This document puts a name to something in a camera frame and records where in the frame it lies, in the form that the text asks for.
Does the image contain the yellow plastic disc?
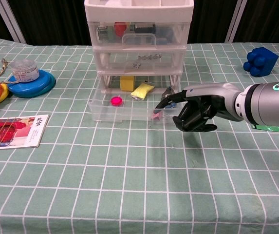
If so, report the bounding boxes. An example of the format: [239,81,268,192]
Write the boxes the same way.
[0,82,10,104]

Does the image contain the green foil packet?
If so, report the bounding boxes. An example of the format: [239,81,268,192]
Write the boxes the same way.
[251,123,279,135]

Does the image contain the small metal chain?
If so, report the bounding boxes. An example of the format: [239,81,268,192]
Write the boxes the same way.
[138,54,162,61]

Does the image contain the green circuit board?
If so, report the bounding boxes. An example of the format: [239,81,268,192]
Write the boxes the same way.
[96,25,113,41]

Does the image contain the blue plastic disc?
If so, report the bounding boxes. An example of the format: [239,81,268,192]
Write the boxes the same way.
[7,69,53,95]

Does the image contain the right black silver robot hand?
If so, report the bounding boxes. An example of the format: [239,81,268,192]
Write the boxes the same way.
[154,82,243,133]

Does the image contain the teal plastic disc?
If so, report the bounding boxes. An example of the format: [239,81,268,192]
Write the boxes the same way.
[8,73,56,99]

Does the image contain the yellow cube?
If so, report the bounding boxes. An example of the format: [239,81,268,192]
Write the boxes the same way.
[119,75,135,92]

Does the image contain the postcard with red picture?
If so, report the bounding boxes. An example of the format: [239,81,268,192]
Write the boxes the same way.
[0,114,50,151]

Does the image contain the pink round button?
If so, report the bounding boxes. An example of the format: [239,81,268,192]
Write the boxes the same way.
[110,96,125,107]

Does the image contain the clear drawer with chain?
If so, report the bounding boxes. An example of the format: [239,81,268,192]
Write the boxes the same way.
[93,46,186,74]

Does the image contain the clear drawer with yellow cube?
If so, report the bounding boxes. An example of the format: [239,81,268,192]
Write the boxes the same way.
[88,74,188,126]

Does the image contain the yellow snack packet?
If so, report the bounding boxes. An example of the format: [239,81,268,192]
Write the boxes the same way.
[129,82,155,101]

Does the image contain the red rounded object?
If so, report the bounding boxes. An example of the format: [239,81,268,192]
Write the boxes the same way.
[114,22,128,37]

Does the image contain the blue toy building block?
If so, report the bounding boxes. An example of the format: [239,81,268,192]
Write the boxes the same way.
[243,47,279,78]

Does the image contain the clear plastic jar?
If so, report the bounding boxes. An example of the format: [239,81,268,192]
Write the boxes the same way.
[9,59,39,83]

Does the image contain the black rectangular item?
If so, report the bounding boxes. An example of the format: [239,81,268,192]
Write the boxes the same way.
[134,24,157,35]

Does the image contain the grey frame pole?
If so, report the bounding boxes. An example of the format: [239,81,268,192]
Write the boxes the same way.
[224,0,248,43]
[0,0,27,45]

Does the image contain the white drawer cabinet frame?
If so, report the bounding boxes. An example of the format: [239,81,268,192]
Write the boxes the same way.
[84,0,194,95]

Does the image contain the clear drawer with red object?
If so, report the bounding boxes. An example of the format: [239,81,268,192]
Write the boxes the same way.
[88,21,190,48]

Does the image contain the braided rope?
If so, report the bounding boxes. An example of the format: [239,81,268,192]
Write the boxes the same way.
[0,58,20,86]

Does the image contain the blue correction tape dispenser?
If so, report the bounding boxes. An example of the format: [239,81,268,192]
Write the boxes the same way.
[162,86,179,109]

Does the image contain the green checked tablecloth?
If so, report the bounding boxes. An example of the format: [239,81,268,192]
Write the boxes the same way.
[0,39,279,234]

